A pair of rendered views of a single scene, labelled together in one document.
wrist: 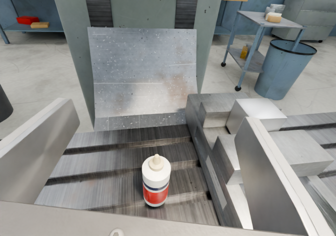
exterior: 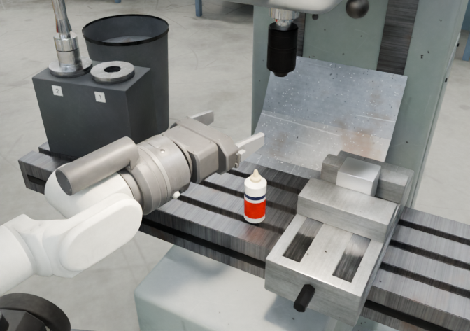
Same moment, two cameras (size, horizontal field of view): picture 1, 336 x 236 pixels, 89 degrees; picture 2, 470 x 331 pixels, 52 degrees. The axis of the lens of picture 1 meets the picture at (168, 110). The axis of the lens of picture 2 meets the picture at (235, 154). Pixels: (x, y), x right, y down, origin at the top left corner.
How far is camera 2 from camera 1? 67 cm
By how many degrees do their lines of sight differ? 33
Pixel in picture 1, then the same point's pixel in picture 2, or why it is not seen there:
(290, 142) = (365, 203)
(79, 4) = not seen: hidden behind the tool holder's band
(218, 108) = (337, 163)
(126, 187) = (236, 203)
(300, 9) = not seen: outside the picture
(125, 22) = (316, 53)
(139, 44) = (325, 80)
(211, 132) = not seen: hidden behind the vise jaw
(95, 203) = (210, 201)
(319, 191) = (366, 248)
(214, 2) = (436, 47)
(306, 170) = (364, 227)
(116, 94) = (280, 132)
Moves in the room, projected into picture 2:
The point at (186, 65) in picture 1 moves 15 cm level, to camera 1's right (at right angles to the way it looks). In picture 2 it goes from (380, 120) to (446, 143)
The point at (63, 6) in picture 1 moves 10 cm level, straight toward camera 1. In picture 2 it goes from (259, 30) to (252, 44)
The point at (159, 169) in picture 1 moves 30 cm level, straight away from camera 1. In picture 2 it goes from (254, 180) to (335, 116)
